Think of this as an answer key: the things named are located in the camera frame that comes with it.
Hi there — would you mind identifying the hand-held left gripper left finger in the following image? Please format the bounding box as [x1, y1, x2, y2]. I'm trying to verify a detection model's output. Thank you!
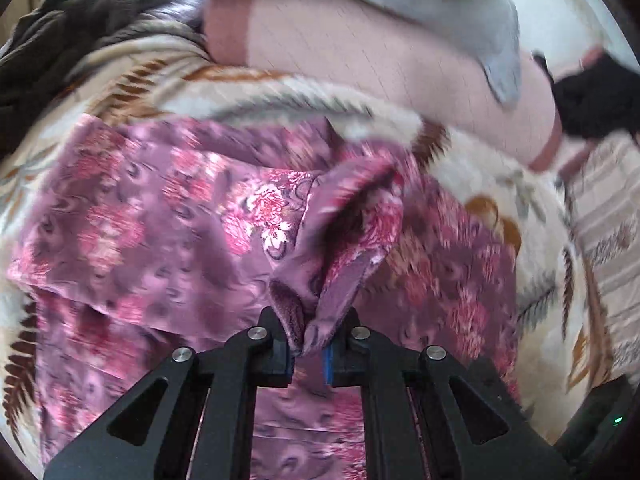
[44, 306, 296, 480]

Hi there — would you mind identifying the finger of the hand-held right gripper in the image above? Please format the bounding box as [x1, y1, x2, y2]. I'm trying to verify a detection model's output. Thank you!
[467, 355, 558, 453]

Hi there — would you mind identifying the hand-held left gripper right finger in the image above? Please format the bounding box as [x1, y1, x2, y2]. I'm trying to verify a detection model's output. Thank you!
[322, 306, 571, 480]

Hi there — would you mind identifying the purple floral garment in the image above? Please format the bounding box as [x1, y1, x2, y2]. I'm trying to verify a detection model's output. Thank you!
[7, 115, 526, 480]

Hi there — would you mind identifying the striped pink bed sheet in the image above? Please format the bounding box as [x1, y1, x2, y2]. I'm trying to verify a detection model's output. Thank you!
[555, 130, 640, 391]

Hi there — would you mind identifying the leaf print fleece blanket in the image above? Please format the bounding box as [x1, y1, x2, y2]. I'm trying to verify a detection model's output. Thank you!
[0, 25, 621, 461]

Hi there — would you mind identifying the black cloth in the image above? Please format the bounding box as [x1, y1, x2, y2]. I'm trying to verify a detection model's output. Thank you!
[530, 50, 640, 141]

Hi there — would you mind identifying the pink quilted pillow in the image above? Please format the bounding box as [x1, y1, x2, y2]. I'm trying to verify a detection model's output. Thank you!
[202, 0, 566, 171]

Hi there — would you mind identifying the grey quilted cover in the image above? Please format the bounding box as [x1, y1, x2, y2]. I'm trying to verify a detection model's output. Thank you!
[122, 0, 523, 108]

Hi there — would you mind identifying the dark brown cloth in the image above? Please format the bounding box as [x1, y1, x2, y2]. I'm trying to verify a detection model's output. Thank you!
[0, 0, 201, 126]

